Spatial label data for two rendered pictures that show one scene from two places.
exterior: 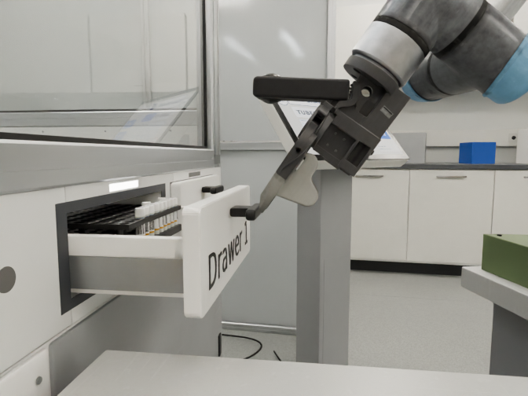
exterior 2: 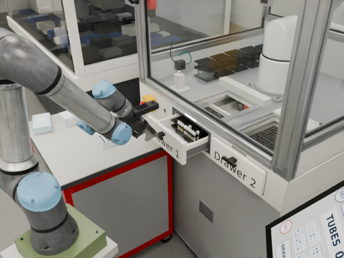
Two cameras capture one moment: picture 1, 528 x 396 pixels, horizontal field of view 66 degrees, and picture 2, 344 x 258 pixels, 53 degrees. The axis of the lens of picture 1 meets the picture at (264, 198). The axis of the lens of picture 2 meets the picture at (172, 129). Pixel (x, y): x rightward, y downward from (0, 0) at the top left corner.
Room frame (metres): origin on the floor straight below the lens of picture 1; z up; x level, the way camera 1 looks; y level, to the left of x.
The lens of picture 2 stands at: (1.50, -0.76, 1.72)
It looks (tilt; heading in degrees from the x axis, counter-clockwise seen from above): 32 degrees down; 139
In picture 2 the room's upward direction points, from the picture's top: 1 degrees counter-clockwise
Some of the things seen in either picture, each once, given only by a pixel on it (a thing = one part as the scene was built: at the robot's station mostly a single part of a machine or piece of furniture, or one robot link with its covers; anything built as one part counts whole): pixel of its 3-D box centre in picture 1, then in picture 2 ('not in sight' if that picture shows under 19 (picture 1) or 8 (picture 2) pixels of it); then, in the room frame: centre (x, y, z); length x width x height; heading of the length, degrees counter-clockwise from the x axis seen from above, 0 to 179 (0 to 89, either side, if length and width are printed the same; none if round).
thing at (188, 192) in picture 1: (199, 204); (235, 164); (0.85, 0.14, 0.87); 0.29 x 0.02 x 0.11; 173
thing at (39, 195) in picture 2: not in sight; (41, 198); (0.65, -0.55, 0.99); 0.13 x 0.12 x 0.14; 5
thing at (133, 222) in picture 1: (152, 215); (183, 127); (0.53, 0.15, 0.90); 0.18 x 0.02 x 0.01; 173
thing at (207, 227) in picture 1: (225, 235); (165, 138); (0.52, 0.05, 0.87); 0.29 x 0.02 x 0.11; 173
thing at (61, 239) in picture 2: not in sight; (51, 226); (0.66, -0.55, 0.87); 0.15 x 0.15 x 0.10
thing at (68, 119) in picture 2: not in sight; (73, 116); (-0.08, -0.09, 0.79); 0.13 x 0.09 x 0.05; 85
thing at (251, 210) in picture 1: (245, 210); (160, 134); (0.52, 0.02, 0.91); 0.07 x 0.04 x 0.01; 173
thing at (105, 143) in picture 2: not in sight; (111, 138); (0.23, -0.06, 0.78); 0.12 x 0.08 x 0.04; 81
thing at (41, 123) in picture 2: not in sight; (42, 123); (-0.14, -0.25, 0.78); 0.15 x 0.10 x 0.04; 159
